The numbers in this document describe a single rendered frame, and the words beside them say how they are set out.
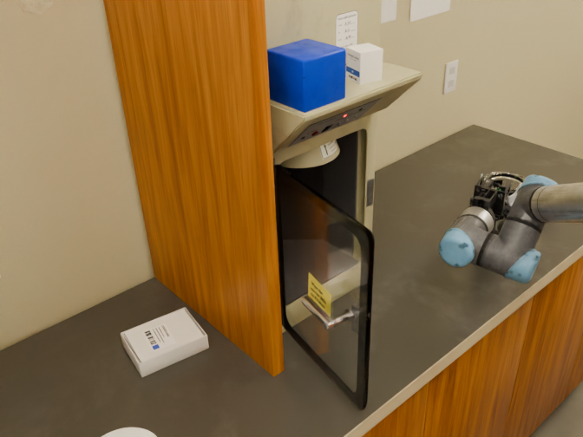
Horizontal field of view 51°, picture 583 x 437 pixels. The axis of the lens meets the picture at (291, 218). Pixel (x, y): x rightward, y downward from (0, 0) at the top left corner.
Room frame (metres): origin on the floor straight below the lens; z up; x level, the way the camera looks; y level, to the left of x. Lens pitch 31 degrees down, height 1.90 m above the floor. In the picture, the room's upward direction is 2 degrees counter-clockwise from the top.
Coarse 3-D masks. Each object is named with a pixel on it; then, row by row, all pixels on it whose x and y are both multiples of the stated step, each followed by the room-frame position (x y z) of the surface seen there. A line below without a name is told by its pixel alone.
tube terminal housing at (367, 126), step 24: (288, 0) 1.10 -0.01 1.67; (312, 0) 1.14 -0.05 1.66; (336, 0) 1.18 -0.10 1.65; (360, 0) 1.22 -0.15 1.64; (288, 24) 1.10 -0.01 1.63; (312, 24) 1.14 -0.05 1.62; (360, 24) 1.22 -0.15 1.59; (360, 120) 1.23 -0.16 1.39; (312, 144) 1.13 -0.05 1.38; (360, 144) 1.27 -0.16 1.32; (360, 168) 1.27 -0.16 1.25; (360, 192) 1.27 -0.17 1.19; (360, 216) 1.27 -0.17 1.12
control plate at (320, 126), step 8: (368, 104) 1.11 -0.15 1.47; (344, 112) 1.06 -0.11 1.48; (352, 112) 1.09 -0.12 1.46; (360, 112) 1.13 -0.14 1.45; (328, 120) 1.04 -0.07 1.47; (336, 120) 1.08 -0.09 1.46; (344, 120) 1.11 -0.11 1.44; (352, 120) 1.15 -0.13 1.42; (312, 128) 1.03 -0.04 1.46; (320, 128) 1.07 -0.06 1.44; (312, 136) 1.09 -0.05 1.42
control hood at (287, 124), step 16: (384, 64) 1.23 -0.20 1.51; (384, 80) 1.13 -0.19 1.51; (400, 80) 1.13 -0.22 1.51; (416, 80) 1.16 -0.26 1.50; (352, 96) 1.05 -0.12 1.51; (368, 96) 1.07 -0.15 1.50; (384, 96) 1.13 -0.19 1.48; (272, 112) 1.03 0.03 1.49; (288, 112) 1.00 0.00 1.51; (320, 112) 0.99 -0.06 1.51; (336, 112) 1.03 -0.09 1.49; (368, 112) 1.17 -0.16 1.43; (272, 128) 1.03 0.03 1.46; (288, 128) 1.00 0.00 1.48; (304, 128) 1.00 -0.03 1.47; (272, 144) 1.03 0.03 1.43; (288, 144) 1.04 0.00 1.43
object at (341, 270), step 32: (288, 192) 0.99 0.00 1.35; (288, 224) 0.99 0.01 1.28; (320, 224) 0.90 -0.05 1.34; (352, 224) 0.82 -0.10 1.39; (288, 256) 1.00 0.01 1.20; (320, 256) 0.90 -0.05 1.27; (352, 256) 0.81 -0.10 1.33; (288, 288) 1.00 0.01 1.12; (352, 288) 0.81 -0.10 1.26; (288, 320) 1.01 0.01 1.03; (320, 352) 0.90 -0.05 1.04; (352, 352) 0.81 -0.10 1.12; (352, 384) 0.81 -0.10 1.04
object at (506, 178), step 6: (492, 174) 1.38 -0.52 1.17; (498, 174) 1.38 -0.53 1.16; (504, 174) 1.38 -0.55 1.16; (510, 174) 1.38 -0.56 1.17; (516, 174) 1.38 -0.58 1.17; (498, 180) 1.38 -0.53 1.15; (504, 180) 1.38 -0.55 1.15; (510, 180) 1.38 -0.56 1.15; (516, 180) 1.36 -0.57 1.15; (522, 180) 1.34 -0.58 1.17; (516, 186) 1.36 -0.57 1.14; (498, 222) 1.30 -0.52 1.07; (498, 228) 1.30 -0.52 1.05; (498, 234) 1.30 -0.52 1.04
